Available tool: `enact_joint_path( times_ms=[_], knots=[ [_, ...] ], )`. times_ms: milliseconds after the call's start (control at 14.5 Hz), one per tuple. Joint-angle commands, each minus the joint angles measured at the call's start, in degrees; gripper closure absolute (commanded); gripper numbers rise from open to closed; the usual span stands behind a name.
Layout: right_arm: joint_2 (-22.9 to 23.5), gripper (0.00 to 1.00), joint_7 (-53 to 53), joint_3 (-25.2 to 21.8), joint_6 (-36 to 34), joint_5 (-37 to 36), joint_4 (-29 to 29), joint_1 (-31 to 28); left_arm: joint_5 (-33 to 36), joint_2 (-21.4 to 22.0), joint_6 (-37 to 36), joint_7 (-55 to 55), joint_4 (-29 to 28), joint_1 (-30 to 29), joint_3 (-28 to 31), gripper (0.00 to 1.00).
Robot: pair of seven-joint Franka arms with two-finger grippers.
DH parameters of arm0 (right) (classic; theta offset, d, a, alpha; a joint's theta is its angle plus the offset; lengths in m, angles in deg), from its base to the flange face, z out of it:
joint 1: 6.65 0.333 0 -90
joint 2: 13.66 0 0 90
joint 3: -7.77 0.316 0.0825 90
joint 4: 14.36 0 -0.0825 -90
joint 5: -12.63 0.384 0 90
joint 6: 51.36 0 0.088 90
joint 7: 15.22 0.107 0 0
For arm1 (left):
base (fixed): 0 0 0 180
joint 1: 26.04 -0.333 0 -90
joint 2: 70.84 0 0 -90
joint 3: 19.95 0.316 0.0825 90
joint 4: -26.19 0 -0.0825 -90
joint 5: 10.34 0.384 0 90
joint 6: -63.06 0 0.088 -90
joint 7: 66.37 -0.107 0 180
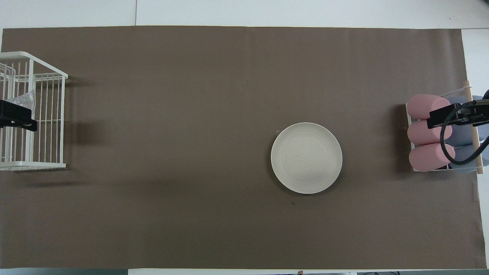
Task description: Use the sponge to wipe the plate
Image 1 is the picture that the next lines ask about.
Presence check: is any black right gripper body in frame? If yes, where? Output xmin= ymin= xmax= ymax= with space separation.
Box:
xmin=427 ymin=99 xmax=489 ymax=129

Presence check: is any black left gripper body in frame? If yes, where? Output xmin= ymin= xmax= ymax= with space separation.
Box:
xmin=0 ymin=100 xmax=38 ymax=131

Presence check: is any silver mesh sponge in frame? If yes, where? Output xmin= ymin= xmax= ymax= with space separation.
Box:
xmin=6 ymin=91 xmax=36 ymax=115

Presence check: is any cream round plate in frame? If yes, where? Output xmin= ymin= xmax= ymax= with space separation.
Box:
xmin=271 ymin=122 xmax=343 ymax=194

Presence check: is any pink plastic cup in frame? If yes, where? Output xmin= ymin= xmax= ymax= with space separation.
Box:
xmin=406 ymin=94 xmax=451 ymax=120
xmin=407 ymin=119 xmax=452 ymax=146
xmin=409 ymin=143 xmax=456 ymax=172

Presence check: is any cup rack with wooden bar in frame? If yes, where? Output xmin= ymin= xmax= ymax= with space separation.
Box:
xmin=405 ymin=80 xmax=486 ymax=175

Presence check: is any brown table mat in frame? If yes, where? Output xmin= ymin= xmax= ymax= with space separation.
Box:
xmin=0 ymin=26 xmax=487 ymax=270

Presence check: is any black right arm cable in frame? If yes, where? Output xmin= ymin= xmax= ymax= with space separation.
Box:
xmin=440 ymin=100 xmax=489 ymax=165

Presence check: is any white wire dish rack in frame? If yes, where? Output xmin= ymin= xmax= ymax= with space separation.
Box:
xmin=0 ymin=51 xmax=68 ymax=171

